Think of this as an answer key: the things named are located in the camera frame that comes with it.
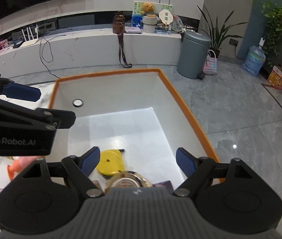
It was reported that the white wifi router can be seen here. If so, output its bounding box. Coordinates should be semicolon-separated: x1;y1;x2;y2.
20;25;39;48

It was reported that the yellow round tape measure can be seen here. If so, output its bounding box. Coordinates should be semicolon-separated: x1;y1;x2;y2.
96;149;125;177

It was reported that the round silver tin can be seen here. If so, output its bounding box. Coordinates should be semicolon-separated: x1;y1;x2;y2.
104;171;152;194

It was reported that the orange cardboard box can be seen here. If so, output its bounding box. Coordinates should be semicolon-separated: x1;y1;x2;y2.
268;66;282;90

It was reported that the brown leather bag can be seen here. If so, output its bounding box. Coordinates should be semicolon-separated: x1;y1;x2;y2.
112;11;133;68

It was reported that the grey pedal trash bin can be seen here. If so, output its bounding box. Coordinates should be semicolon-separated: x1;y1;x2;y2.
177;31;211;79

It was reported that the orange white storage box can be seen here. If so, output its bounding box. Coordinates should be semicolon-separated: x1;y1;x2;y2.
47;69;218;187

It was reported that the green ivy plant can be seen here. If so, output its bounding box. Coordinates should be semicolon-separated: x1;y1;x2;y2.
262;2;282;66

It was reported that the teddy bear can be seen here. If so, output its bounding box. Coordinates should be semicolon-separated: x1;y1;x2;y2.
140;2;155;16

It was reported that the round paper fan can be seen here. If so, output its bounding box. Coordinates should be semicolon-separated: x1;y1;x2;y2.
159;9;173;26

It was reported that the blue water jug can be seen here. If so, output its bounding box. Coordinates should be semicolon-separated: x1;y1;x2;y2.
242;38;266;77

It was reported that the green painted canvas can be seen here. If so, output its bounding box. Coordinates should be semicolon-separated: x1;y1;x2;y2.
131;1;173;28

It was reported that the white knitted basket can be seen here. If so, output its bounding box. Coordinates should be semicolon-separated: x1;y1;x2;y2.
142;15;158;33

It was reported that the pink plastic cup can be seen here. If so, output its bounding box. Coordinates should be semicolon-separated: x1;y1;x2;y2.
7;156;37;181

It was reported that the tall green leaf plant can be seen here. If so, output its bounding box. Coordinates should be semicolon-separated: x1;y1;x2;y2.
197;5;247;58

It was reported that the small round white lid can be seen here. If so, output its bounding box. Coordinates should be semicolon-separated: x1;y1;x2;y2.
72;99;84;107

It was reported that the woven pastel basket bag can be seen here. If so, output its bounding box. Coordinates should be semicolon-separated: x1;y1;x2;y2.
203;50;217;75

